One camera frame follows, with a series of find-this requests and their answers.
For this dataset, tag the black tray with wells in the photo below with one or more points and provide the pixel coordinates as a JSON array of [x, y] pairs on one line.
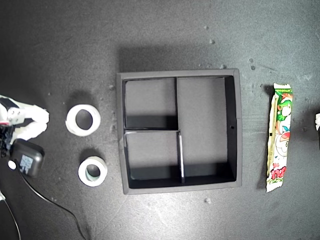
[[200, 125]]

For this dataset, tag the small white tape roll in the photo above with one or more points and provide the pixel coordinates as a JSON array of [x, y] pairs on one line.
[[82, 172]]

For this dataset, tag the green printed snack bar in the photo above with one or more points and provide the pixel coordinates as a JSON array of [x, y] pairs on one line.
[[280, 140]]

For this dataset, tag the large white tape roll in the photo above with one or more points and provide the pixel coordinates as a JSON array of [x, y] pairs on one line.
[[71, 122]]

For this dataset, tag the small white plastic piece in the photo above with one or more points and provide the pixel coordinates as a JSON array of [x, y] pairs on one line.
[[2, 196]]

